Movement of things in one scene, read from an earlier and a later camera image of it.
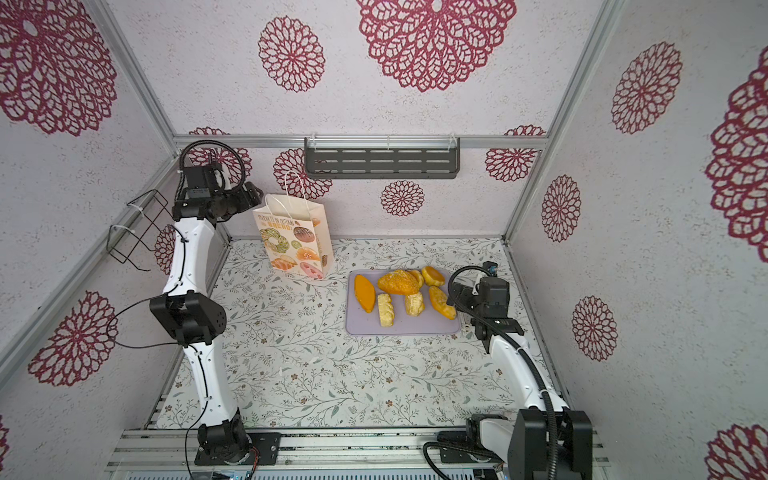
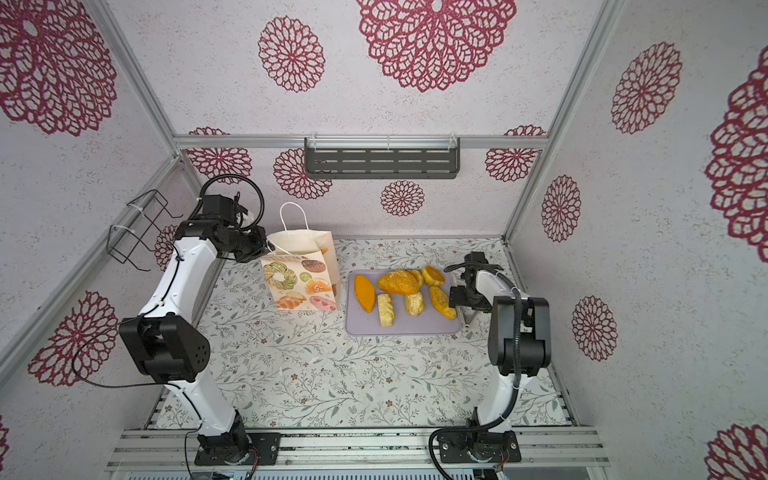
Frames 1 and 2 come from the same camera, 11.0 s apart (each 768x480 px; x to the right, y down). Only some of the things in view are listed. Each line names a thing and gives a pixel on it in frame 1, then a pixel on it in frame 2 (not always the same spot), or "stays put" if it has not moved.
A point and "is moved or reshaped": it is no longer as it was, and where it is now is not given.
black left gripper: (244, 201) -> (262, 247)
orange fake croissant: (440, 302) stays put
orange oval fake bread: (365, 293) stays put
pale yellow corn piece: (386, 310) stays put
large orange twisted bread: (402, 282) stays put
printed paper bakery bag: (296, 231) is moved or reshaped
